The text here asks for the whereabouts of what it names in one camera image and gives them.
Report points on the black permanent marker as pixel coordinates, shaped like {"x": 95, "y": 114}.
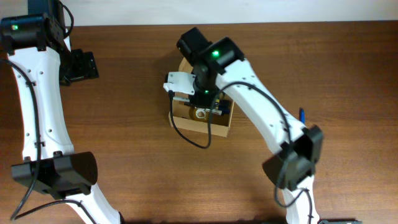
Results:
{"x": 178, "y": 98}

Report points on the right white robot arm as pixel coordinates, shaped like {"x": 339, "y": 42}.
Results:
{"x": 221, "y": 68}

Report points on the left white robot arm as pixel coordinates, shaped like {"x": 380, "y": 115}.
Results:
{"x": 39, "y": 51}

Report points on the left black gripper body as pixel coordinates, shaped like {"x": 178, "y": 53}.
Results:
{"x": 75, "y": 65}

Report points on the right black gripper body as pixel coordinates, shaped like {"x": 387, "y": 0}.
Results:
{"x": 205, "y": 95}

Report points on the blue whiteboard marker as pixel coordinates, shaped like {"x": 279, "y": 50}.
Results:
{"x": 221, "y": 110}

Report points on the brown cardboard box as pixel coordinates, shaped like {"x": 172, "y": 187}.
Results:
{"x": 181, "y": 115}

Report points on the blue ballpoint pen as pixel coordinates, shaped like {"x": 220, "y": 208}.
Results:
{"x": 302, "y": 115}

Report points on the yellow clear tape roll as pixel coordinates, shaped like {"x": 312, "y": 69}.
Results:
{"x": 200, "y": 114}

